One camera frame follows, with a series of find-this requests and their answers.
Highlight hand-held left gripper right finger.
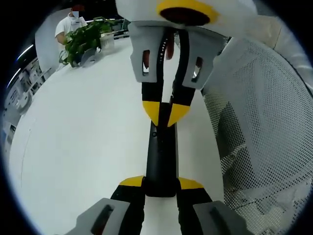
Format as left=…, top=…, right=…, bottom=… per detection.
left=176, top=177, right=248, bottom=235

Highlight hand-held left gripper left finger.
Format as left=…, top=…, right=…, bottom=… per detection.
left=65, top=175, right=147, bottom=235

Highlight black remote control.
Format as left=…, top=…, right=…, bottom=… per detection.
left=145, top=102, right=181, bottom=198

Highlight person's right hand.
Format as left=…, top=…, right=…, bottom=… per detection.
left=165, top=34, right=175, bottom=61

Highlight white plant pot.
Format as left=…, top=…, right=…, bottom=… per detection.
left=100, top=33, right=116, bottom=50

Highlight green potted plant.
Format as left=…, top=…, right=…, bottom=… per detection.
left=58, top=16, right=118, bottom=68

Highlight grey curved holder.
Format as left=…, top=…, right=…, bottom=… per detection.
left=80, top=47, right=104, bottom=68

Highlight grey mesh office chair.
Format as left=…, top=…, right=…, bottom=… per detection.
left=200, top=36, right=313, bottom=235

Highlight background shelves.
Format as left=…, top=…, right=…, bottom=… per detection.
left=1, top=61, right=52, bottom=147

